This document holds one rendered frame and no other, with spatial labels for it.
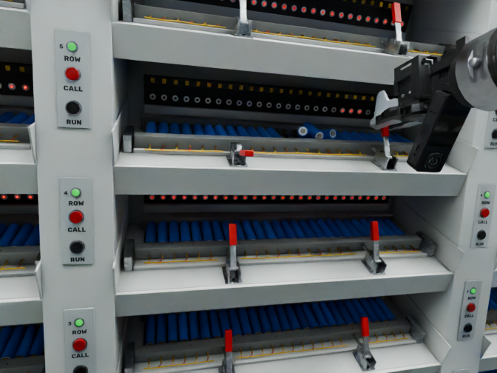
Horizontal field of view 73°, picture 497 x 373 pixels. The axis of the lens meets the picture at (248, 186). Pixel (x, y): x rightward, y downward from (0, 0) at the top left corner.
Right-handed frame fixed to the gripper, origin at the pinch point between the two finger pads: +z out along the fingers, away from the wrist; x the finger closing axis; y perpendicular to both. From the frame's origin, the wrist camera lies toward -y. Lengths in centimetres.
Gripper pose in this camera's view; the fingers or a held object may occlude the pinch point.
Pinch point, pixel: (380, 127)
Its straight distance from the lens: 66.0
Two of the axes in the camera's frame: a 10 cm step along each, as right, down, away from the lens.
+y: -0.1, -10.0, 0.4
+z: -2.4, 0.4, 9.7
